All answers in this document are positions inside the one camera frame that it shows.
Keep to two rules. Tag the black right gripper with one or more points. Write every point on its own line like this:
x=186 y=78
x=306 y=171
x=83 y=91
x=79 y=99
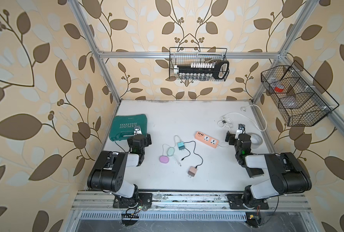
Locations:
x=232 y=138

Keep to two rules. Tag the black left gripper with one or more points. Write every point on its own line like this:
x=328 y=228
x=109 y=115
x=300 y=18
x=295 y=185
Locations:
x=146 y=140

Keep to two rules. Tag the pink usb charger adapter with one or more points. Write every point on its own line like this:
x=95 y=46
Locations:
x=192 y=171

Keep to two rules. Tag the mint green earbuds case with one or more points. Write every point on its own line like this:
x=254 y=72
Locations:
x=170 y=151

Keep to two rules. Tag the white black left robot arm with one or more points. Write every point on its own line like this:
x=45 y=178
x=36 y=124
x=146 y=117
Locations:
x=108 y=174

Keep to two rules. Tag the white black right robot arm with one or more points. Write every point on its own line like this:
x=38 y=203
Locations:
x=286 y=175

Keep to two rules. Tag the white tape roll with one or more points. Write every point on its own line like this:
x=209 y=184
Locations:
x=255 y=139

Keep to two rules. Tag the green plastic tool case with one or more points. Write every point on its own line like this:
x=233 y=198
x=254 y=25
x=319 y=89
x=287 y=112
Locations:
x=124 y=126

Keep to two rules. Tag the pink power strip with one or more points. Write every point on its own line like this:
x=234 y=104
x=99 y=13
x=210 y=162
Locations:
x=208 y=140

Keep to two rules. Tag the purple earbuds case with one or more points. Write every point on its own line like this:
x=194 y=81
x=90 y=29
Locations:
x=164 y=159

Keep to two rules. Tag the teal usb charger adapter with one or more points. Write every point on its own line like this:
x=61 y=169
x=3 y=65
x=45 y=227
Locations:
x=181 y=145

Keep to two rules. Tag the red object in basket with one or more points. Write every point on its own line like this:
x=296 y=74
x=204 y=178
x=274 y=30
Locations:
x=279 y=88

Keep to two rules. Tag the black white socket set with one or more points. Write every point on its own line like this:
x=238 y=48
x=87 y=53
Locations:
x=215 y=71

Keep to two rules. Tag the black wire basket right wall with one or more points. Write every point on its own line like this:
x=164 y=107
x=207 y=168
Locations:
x=305 y=101

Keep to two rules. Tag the black wire basket wall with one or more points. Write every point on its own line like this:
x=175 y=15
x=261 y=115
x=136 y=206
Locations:
x=305 y=101
x=188 y=55

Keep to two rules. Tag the aluminium frame rail front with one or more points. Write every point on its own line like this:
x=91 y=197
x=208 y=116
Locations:
x=183 y=206

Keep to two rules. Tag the black wire basket back wall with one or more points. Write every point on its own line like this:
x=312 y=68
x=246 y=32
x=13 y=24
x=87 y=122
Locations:
x=188 y=55

